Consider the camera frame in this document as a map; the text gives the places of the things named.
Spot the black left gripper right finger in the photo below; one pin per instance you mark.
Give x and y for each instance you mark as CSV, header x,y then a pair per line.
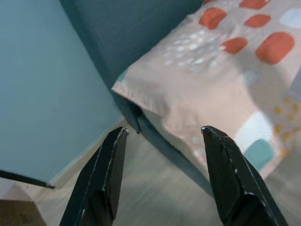
x,y
235,183

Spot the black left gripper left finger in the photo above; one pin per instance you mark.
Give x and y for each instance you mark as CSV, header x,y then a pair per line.
x,y
98,183

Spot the pink pillow orange spots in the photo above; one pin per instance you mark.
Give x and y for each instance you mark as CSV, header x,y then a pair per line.
x,y
211,94

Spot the blue grey upholstered headboard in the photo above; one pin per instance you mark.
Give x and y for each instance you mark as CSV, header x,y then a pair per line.
x,y
122,35

